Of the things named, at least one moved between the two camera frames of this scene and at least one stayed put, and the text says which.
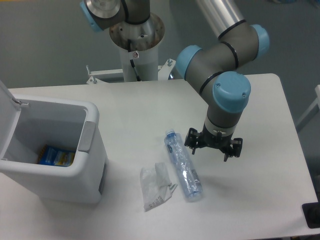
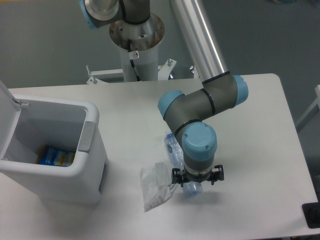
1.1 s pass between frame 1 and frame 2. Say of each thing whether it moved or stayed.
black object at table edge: stayed
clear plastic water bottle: stayed
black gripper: moved
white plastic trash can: stayed
